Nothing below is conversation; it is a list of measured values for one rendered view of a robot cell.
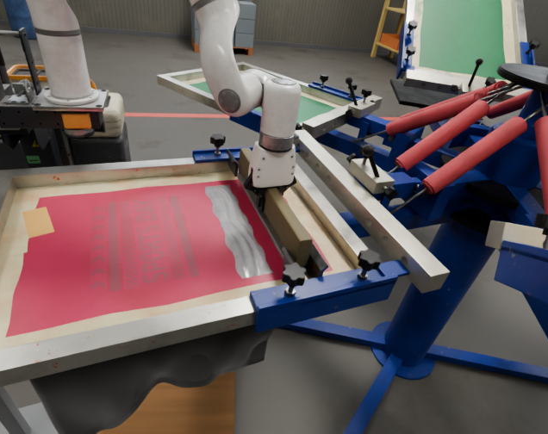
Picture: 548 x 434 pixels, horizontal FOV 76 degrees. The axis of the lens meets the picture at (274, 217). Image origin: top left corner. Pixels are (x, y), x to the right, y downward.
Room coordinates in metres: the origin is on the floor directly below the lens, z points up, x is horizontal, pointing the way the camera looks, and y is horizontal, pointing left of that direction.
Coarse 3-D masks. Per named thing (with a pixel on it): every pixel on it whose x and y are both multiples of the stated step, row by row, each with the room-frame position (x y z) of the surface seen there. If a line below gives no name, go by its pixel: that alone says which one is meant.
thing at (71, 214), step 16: (112, 192) 0.74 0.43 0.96; (128, 192) 0.75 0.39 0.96; (144, 192) 0.76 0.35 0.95; (160, 192) 0.77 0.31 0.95; (176, 192) 0.78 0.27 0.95; (192, 192) 0.79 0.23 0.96; (240, 192) 0.83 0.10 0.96; (48, 208) 0.64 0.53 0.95; (64, 208) 0.64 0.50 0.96; (80, 208) 0.65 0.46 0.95; (192, 208) 0.72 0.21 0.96; (208, 208) 0.73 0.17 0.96; (240, 208) 0.75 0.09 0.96; (64, 224) 0.59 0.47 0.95; (80, 224) 0.60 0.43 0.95; (192, 224) 0.66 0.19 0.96; (208, 224) 0.67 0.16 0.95; (32, 240) 0.53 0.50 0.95; (48, 240) 0.53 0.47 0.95; (64, 240) 0.54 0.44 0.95; (80, 240) 0.55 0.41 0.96
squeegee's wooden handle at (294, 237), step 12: (240, 156) 0.88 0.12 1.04; (240, 168) 0.87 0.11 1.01; (252, 192) 0.77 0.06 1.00; (276, 192) 0.69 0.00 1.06; (276, 204) 0.65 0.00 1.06; (276, 216) 0.63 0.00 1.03; (288, 216) 0.60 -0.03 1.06; (276, 228) 0.63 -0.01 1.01; (288, 228) 0.58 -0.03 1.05; (300, 228) 0.57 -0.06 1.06; (288, 240) 0.57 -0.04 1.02; (300, 240) 0.53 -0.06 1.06; (312, 240) 0.54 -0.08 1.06; (300, 252) 0.53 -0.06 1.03; (300, 264) 0.53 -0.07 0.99
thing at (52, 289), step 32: (256, 224) 0.70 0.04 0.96; (32, 256) 0.48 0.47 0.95; (64, 256) 0.50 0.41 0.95; (224, 256) 0.57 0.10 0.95; (32, 288) 0.41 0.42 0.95; (64, 288) 0.42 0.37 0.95; (128, 288) 0.44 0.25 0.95; (160, 288) 0.45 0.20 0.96; (192, 288) 0.46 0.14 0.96; (224, 288) 0.47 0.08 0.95; (32, 320) 0.34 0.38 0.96; (64, 320) 0.35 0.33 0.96
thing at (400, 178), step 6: (390, 174) 0.91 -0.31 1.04; (396, 174) 0.91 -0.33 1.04; (402, 174) 0.92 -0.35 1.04; (396, 180) 0.88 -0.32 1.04; (402, 180) 0.88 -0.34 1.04; (408, 180) 0.89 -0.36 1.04; (396, 186) 0.85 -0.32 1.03; (402, 186) 0.86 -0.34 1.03; (408, 186) 0.87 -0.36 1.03; (402, 192) 0.87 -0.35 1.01; (408, 192) 0.88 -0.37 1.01; (378, 198) 0.83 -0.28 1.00
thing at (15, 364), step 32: (160, 160) 0.88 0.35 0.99; (192, 160) 0.91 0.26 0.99; (0, 192) 0.63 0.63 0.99; (320, 192) 0.84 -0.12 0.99; (0, 224) 0.54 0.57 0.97; (352, 256) 0.61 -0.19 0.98; (160, 320) 0.35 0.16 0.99; (192, 320) 0.36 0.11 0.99; (224, 320) 0.38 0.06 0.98; (0, 352) 0.26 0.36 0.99; (32, 352) 0.27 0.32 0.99; (64, 352) 0.28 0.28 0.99; (96, 352) 0.29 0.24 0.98; (128, 352) 0.31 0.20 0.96; (0, 384) 0.23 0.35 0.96
